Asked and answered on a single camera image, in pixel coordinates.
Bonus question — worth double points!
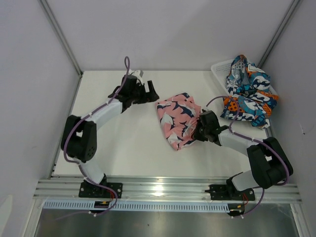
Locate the left aluminium frame post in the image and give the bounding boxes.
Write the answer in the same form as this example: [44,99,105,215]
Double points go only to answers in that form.
[38,0,83,77]

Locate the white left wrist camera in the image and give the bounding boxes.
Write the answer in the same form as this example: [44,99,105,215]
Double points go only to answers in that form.
[130,70,144,84]

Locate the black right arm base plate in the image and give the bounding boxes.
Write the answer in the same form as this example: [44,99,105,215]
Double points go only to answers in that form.
[204,184,256,201]

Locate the aluminium mounting rail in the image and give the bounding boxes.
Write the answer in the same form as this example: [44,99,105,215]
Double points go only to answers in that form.
[33,176,302,204]

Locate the pink shark print shorts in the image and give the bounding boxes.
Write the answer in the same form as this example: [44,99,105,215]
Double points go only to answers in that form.
[156,92,202,151]

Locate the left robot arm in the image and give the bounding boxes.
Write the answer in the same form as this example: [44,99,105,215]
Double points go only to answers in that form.
[61,71,159,198]

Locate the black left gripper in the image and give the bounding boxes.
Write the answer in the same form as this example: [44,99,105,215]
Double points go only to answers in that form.
[130,81,159,105]

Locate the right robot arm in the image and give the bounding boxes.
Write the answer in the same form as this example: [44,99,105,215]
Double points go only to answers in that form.
[193,111,293,199]

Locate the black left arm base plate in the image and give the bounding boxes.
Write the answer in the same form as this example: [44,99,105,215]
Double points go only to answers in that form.
[79,181,123,198]

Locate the right aluminium frame post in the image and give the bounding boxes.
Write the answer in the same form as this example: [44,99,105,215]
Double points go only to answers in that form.
[258,0,303,68]

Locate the aluminium frame post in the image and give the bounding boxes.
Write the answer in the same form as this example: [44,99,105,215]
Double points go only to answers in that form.
[38,0,83,77]
[258,0,303,68]

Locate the blue orange patterned shorts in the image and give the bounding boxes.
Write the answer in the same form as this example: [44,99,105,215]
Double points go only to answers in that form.
[220,55,278,129]

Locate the white plastic basket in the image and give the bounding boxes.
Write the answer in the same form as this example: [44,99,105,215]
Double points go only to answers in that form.
[211,55,277,96]

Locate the white slotted cable duct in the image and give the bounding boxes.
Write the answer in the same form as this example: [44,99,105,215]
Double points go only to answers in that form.
[43,200,242,213]

